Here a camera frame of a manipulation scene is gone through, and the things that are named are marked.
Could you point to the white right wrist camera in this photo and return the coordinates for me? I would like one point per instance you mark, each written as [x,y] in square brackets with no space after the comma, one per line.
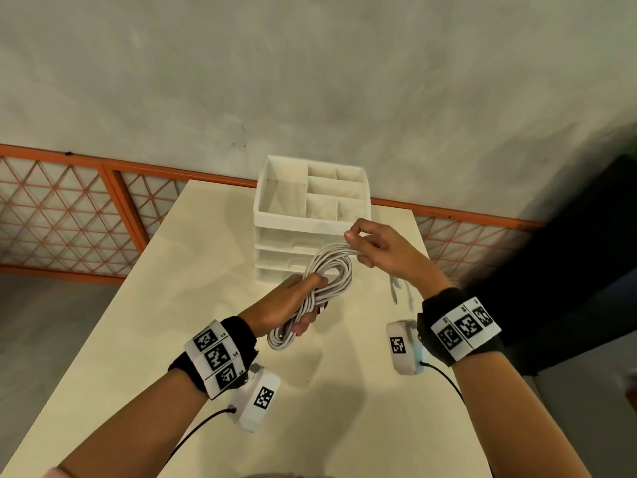
[400,348]

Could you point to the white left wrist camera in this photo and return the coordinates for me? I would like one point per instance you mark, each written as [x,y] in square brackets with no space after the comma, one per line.
[256,398]

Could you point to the person's left hand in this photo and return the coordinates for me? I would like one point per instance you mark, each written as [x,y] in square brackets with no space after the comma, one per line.
[283,303]

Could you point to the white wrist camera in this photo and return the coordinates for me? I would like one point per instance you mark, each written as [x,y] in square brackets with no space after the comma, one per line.
[400,348]
[256,398]

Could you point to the orange mesh fence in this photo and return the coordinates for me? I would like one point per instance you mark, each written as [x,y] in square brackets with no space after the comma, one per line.
[119,209]

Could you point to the person's left forearm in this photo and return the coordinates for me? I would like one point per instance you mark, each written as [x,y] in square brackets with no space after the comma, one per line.
[129,428]

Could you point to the white drawer organizer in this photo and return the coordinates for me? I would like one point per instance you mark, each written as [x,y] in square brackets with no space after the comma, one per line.
[308,199]

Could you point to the black left marker wristband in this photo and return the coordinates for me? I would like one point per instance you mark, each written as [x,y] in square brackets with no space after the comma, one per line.
[214,355]

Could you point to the pink sweater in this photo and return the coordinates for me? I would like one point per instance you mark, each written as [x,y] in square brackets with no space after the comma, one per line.
[59,473]

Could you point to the person's right forearm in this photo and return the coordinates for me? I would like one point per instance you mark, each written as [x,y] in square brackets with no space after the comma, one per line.
[512,423]

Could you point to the person's right hand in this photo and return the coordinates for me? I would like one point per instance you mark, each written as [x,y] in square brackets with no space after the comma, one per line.
[393,258]

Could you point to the dark furniture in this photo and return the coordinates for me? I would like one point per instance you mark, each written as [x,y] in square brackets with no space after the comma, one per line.
[572,273]

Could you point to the white table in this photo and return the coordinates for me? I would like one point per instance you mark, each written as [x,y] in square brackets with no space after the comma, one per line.
[199,243]

